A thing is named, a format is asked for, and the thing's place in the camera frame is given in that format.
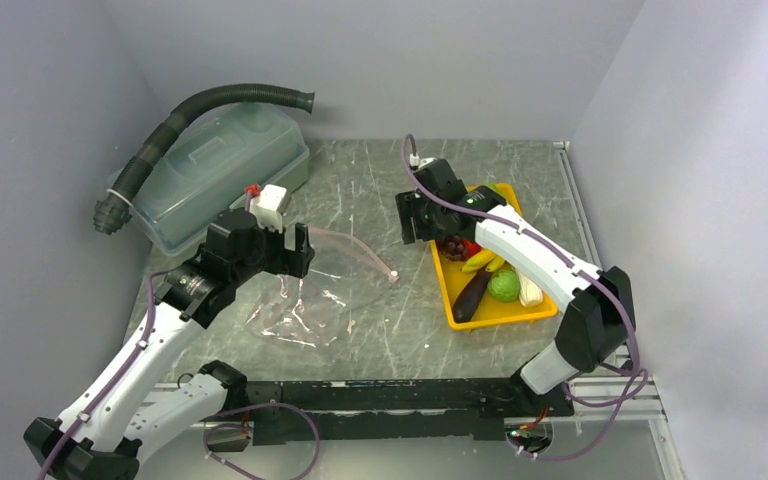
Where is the clear pink zip top bag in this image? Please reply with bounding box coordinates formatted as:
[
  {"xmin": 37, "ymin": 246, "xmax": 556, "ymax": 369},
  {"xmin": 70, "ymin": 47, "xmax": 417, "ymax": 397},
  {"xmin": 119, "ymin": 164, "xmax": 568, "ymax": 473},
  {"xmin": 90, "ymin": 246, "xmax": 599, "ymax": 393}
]
[{"xmin": 243, "ymin": 227, "xmax": 399, "ymax": 348}]

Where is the yellow plastic tray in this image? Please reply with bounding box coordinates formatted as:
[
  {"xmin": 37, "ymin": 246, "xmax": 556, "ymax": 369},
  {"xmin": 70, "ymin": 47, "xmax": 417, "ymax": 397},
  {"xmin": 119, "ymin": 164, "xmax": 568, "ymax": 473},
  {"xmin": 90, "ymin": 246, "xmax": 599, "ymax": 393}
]
[{"xmin": 430, "ymin": 182, "xmax": 559, "ymax": 331}]

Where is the green white celery stalk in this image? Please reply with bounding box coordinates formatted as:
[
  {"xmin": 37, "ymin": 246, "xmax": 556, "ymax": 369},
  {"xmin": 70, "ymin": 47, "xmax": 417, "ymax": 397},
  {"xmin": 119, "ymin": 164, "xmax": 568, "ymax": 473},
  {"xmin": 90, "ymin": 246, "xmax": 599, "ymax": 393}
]
[{"xmin": 515, "ymin": 270, "xmax": 544, "ymax": 308}]

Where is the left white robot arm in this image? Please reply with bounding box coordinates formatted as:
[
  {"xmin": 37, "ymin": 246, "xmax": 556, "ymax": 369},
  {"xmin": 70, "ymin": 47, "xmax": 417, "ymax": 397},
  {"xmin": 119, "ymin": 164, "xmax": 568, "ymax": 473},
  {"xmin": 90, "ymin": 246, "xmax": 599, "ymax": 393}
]
[{"xmin": 23, "ymin": 208, "xmax": 315, "ymax": 479}]

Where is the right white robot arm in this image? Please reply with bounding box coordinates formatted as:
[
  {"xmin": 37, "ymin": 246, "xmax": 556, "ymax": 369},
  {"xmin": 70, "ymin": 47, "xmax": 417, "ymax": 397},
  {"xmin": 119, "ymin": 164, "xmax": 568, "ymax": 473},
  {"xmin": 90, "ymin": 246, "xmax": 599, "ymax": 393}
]
[{"xmin": 396, "ymin": 155, "xmax": 635, "ymax": 415}]

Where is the purple grape bunch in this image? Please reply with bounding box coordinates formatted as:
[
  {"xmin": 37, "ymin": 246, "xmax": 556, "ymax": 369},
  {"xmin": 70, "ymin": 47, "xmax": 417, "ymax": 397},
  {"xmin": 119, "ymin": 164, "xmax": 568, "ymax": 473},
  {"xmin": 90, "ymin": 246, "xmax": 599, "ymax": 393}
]
[{"xmin": 437, "ymin": 236, "xmax": 468, "ymax": 262}]

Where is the orange red mango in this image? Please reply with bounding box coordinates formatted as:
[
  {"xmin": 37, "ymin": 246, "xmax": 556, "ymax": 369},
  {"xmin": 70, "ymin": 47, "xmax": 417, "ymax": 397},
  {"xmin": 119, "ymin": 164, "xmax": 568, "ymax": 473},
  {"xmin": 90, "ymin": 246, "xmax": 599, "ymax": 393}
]
[{"xmin": 462, "ymin": 239, "xmax": 482, "ymax": 259}]

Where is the yellow banana bunch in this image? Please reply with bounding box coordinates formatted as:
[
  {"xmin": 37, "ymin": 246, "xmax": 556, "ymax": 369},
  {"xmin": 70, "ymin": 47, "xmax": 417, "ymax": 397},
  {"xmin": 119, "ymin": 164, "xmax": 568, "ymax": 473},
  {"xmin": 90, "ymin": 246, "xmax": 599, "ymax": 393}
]
[{"xmin": 460, "ymin": 249, "xmax": 506, "ymax": 274}]

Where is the clear lidded storage box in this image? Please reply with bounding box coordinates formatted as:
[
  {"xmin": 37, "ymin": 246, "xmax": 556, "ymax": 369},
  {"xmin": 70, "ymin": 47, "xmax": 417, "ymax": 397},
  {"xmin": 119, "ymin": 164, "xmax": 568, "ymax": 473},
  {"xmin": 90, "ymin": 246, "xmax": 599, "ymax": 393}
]
[{"xmin": 93, "ymin": 103, "xmax": 310, "ymax": 256}]

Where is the purple eggplant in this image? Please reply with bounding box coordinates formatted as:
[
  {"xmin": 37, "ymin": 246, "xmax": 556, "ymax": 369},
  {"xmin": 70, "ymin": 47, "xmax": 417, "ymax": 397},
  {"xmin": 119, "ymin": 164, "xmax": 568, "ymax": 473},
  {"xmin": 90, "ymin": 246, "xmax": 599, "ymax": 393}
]
[{"xmin": 452, "ymin": 269, "xmax": 493, "ymax": 324}]

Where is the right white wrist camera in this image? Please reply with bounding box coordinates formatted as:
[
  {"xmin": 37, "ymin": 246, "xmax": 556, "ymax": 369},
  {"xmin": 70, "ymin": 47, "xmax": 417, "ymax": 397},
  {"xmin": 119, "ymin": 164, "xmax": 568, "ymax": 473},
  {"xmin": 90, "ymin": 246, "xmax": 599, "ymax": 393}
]
[{"xmin": 408, "ymin": 154, "xmax": 435, "ymax": 171}]

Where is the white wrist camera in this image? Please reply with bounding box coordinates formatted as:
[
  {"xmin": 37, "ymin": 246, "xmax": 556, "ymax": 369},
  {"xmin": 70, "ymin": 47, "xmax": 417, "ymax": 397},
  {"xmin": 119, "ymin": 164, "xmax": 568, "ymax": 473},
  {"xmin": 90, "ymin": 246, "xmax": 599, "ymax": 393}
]
[
  {"xmin": 408, "ymin": 154, "xmax": 435, "ymax": 171},
  {"xmin": 245, "ymin": 184, "xmax": 290, "ymax": 232}
]

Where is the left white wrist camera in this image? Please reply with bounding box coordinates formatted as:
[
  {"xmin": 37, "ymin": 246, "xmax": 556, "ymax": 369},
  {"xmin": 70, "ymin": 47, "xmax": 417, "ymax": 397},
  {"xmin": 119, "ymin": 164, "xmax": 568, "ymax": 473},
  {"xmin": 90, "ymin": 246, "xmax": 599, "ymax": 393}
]
[{"xmin": 245, "ymin": 184, "xmax": 290, "ymax": 232}]

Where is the black corrugated hose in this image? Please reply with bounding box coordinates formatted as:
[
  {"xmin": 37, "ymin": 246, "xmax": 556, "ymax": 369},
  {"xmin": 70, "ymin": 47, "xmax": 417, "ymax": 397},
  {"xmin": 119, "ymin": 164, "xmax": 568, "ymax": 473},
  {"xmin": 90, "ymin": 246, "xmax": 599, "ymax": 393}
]
[{"xmin": 92, "ymin": 83, "xmax": 316, "ymax": 236}]

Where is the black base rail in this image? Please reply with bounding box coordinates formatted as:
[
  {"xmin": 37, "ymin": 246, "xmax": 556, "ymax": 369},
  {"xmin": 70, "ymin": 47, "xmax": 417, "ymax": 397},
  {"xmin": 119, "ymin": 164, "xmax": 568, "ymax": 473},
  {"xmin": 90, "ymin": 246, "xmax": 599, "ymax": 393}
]
[{"xmin": 219, "ymin": 377, "xmax": 574, "ymax": 446}]

